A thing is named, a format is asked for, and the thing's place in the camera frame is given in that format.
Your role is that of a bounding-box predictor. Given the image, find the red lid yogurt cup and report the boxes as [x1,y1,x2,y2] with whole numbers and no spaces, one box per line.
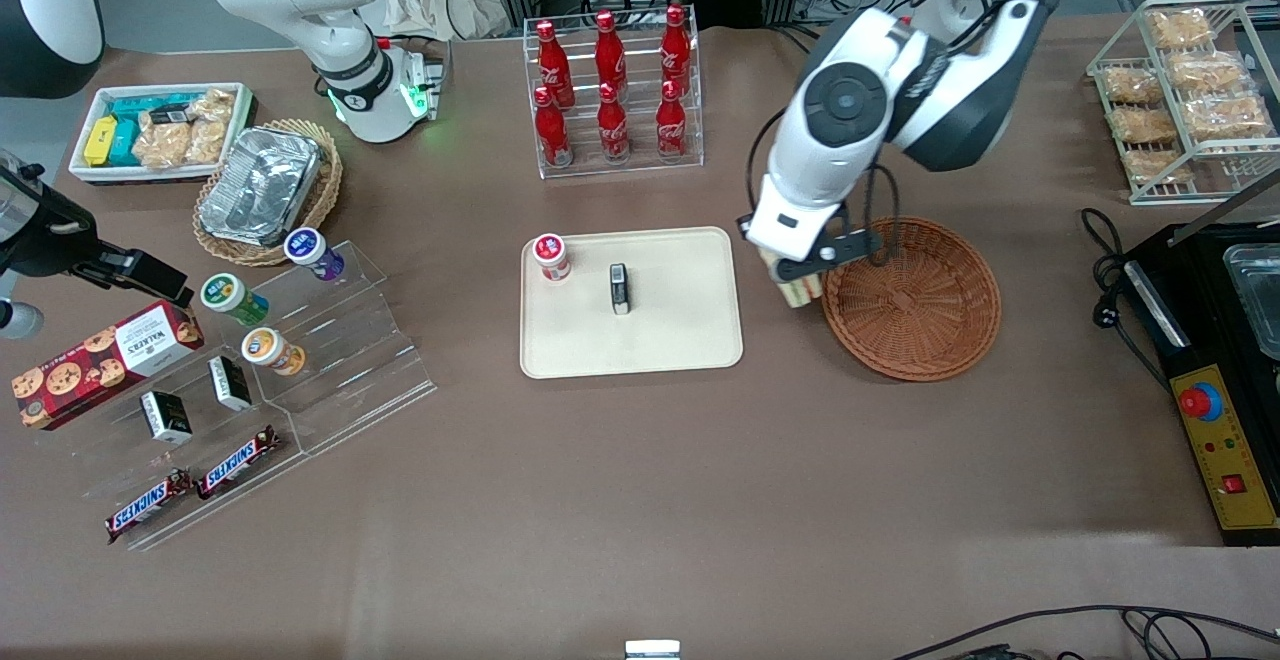
[531,232,574,285]

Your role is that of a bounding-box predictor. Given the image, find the red cola bottle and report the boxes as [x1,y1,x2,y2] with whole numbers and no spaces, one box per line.
[655,79,690,158]
[594,9,630,97]
[596,81,632,162]
[532,86,575,170]
[659,4,694,93]
[535,19,577,109]

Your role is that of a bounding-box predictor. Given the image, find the triangular sandwich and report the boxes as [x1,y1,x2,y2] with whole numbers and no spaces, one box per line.
[760,246,827,310]

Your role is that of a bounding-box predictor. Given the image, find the clear bag of crackers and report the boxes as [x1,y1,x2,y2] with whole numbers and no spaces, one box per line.
[133,118,193,171]
[184,89,237,165]

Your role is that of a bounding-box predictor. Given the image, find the black arm base cables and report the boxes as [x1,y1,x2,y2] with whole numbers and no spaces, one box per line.
[764,14,837,57]

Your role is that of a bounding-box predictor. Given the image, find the black power cable with plug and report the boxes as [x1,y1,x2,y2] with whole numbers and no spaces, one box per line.
[1079,206,1173,383]

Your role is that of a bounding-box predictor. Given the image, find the yellow snack box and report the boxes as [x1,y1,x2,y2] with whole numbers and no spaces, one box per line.
[83,116,120,169]

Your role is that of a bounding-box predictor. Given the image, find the metal pan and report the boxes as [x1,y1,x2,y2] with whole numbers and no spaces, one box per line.
[1223,244,1280,363]

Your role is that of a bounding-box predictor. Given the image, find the black machine housing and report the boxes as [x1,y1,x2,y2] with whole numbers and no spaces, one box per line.
[1124,224,1280,549]

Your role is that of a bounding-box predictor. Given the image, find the white wire rack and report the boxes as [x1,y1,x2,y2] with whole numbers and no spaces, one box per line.
[1086,0,1280,207]

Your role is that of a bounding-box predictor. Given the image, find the small wicker basket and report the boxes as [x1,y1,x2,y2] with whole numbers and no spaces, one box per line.
[192,118,345,269]

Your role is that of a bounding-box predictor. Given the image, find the white rectangular snack bin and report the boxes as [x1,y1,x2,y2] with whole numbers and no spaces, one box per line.
[67,82,257,187]

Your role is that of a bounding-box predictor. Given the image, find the beige plastic tray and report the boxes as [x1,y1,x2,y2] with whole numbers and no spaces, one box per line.
[518,226,745,381]

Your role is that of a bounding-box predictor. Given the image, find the green lid yogurt cup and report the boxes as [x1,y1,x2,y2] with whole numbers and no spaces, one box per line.
[199,272,272,328]

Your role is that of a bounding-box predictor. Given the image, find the Snickers bar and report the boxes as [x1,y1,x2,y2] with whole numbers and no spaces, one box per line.
[195,425,282,500]
[104,469,194,545]

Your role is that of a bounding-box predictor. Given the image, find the yellow emergency stop panel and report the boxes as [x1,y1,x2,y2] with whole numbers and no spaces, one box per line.
[1169,364,1280,533]

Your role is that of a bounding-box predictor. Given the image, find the orange lid yogurt cup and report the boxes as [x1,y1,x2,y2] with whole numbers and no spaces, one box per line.
[240,327,307,378]

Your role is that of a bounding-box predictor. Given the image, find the aluminium foil tray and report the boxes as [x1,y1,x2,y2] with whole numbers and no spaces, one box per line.
[197,127,322,249]

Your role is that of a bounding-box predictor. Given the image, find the black floor cables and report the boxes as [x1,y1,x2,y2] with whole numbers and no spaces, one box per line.
[888,604,1280,660]

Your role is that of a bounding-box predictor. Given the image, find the purple lid yogurt cup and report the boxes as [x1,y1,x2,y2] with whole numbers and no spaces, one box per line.
[283,227,347,282]

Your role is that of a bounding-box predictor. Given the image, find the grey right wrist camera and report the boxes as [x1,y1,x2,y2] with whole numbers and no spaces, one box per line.
[0,298,47,341]

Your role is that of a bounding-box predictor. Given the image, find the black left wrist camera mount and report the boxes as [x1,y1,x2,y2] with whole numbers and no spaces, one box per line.
[737,212,887,287]

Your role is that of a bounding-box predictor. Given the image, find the red Walkers cookie box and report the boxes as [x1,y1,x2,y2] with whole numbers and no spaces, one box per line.
[11,299,206,432]

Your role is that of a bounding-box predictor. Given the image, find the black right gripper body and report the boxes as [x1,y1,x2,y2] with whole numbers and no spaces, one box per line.
[0,152,99,279]

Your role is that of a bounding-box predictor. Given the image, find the teal snack box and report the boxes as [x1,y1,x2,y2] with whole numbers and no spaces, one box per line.
[108,93,195,168]

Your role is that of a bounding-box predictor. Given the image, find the clear acrylic stepped display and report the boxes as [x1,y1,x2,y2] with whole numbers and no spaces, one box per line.
[58,239,439,553]

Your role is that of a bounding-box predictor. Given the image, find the large brown wicker basket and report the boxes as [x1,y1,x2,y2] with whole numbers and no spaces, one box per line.
[819,215,1003,383]

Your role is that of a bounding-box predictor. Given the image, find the grey metal bar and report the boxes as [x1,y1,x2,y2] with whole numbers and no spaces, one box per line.
[1168,170,1280,247]

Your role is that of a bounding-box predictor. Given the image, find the clear acrylic bottle rack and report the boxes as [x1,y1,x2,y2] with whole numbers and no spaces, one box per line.
[522,4,705,181]

